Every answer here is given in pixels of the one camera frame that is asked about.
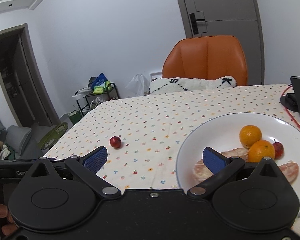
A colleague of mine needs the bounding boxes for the red plum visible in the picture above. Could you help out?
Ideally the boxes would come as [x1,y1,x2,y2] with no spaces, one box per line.
[273,141,284,159]
[109,136,122,149]

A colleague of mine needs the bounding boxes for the orange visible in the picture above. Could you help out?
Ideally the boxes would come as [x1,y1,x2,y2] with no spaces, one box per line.
[239,125,262,148]
[248,140,275,163]

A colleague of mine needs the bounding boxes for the person left hand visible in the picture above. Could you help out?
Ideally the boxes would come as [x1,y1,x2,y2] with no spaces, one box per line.
[0,204,17,236]

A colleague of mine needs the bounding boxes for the white round plate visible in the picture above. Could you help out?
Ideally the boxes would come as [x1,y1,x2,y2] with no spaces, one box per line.
[176,113,300,200]

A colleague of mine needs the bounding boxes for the grey sofa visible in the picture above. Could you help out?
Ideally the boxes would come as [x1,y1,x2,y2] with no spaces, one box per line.
[0,121,43,160]

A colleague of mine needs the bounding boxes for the green floor mat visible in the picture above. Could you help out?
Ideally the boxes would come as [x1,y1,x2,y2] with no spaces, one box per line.
[38,122,68,151]

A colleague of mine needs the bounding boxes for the green bin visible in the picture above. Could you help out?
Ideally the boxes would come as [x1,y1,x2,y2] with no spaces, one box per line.
[68,110,83,125]

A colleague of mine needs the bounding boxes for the floral tablecloth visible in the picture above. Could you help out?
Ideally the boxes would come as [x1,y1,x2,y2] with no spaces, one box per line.
[46,84,300,236]

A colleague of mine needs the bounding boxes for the blue package on rack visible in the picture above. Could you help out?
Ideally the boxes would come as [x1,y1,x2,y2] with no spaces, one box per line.
[89,73,108,89]

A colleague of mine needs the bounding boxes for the black round charger base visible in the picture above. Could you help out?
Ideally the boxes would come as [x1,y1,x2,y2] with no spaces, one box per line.
[280,93,299,112]

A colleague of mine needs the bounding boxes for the white fluffy cushion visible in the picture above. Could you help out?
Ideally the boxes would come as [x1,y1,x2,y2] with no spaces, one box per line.
[149,76,237,95]

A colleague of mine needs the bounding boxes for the white plastic bag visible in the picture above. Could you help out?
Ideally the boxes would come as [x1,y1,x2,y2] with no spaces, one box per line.
[126,74,150,97]

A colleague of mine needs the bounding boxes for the orange leather chair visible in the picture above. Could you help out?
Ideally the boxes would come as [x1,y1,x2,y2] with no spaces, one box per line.
[162,35,248,86]

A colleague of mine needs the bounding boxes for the dark doorway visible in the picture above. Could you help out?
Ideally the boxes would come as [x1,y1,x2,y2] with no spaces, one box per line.
[0,23,61,127]

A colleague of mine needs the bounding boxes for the grey door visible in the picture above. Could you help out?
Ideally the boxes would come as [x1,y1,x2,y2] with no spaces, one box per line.
[177,0,264,85]

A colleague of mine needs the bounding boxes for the black wire shelf rack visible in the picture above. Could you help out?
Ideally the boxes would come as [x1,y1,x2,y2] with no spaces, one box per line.
[71,81,120,116]

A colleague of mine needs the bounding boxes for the black door handle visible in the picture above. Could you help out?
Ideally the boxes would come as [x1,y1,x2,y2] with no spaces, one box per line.
[189,13,207,35]

